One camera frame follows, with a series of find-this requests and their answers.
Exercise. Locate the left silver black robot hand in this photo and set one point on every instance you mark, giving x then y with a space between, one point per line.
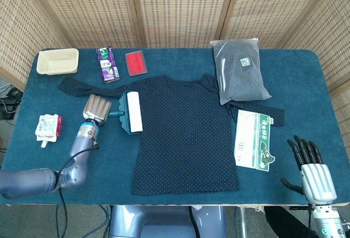
97 109

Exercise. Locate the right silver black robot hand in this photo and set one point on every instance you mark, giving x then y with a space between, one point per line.
317 177

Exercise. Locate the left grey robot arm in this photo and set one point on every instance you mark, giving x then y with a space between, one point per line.
76 167

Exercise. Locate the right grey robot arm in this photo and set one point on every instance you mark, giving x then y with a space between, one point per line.
328 221

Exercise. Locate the dark polka dot shirt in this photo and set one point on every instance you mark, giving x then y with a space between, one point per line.
186 134

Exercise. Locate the purple drink carton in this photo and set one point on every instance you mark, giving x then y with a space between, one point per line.
107 64

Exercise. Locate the white spouted pouch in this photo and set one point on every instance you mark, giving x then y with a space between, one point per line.
46 128

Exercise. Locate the teal table cloth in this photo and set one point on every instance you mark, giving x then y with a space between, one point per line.
115 167

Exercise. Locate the red stamp pad case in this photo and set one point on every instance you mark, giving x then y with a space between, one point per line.
136 63

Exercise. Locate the beige plastic food container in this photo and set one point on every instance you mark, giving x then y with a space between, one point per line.
57 61

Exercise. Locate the green and white paper envelope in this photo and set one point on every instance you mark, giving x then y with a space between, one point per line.
251 142

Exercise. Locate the grey filled plastic bag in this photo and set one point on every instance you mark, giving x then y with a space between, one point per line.
240 76

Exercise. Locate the grey blue robot torso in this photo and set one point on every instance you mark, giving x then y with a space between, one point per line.
164 221

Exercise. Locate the woven rattan folding screen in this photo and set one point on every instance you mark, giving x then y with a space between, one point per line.
180 8

